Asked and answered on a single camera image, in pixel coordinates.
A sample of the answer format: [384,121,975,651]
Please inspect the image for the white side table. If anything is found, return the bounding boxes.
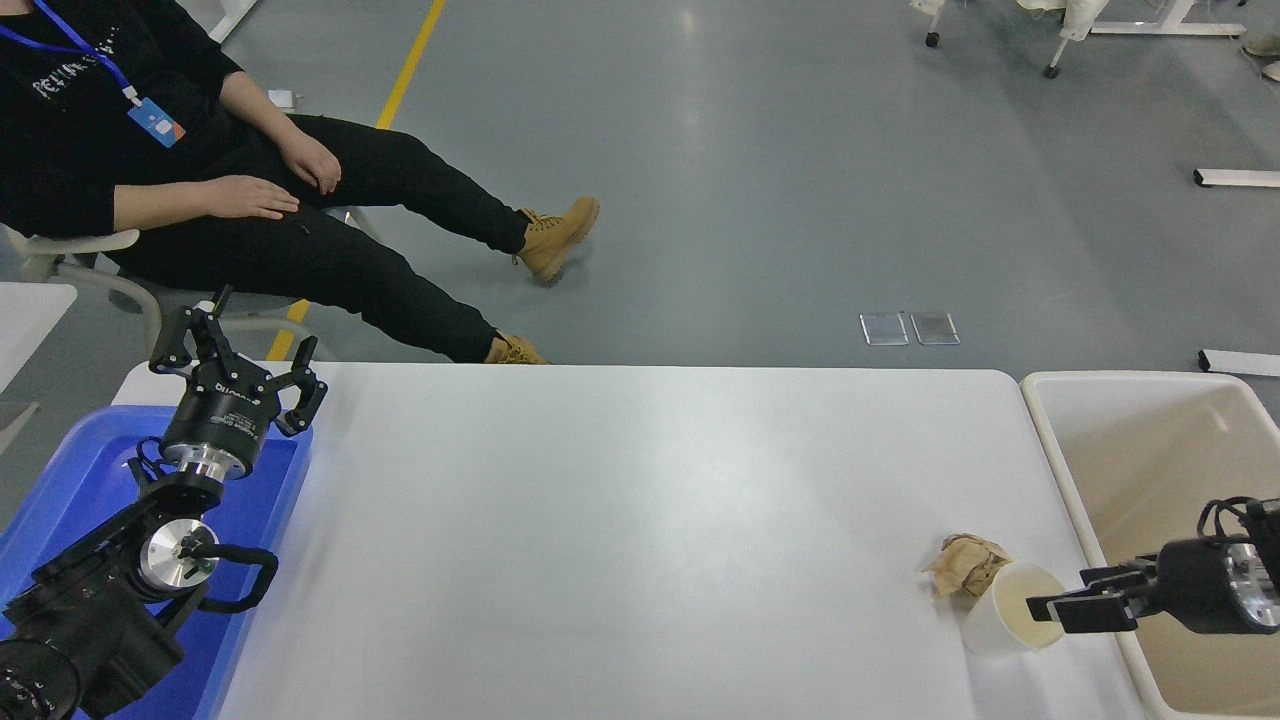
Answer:
[0,283,78,393]

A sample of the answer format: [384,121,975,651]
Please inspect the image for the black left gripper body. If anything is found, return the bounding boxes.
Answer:
[158,362,273,469]

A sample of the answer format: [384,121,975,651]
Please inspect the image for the large pale plastic bin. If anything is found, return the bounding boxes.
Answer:
[1020,370,1280,720]

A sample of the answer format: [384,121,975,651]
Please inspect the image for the blue lanyard badge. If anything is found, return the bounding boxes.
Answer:
[0,0,188,149]

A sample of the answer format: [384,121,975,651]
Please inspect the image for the person's left hand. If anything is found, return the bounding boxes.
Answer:
[275,130,343,196]

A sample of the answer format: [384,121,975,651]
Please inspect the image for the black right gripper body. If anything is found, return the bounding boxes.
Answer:
[1140,538,1247,634]

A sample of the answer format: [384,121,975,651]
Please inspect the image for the grey white chair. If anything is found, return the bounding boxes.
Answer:
[0,205,383,363]

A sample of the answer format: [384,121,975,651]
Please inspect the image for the person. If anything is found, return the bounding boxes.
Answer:
[0,0,602,365]

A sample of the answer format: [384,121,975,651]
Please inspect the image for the white paper cup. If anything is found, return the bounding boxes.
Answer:
[962,562,1069,658]

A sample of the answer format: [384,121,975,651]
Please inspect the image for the tan paper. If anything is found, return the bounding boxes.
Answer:
[922,534,1011,601]

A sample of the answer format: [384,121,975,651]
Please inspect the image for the white rolling chair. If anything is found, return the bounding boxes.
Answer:
[923,0,1099,80]

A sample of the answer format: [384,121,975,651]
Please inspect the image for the white padded coat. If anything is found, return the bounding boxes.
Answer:
[910,0,1113,43]

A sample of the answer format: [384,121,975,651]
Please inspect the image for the person's right hand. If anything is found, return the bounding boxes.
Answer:
[205,175,301,222]

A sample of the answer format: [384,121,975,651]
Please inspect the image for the blue plastic tray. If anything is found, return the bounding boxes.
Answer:
[0,405,313,720]

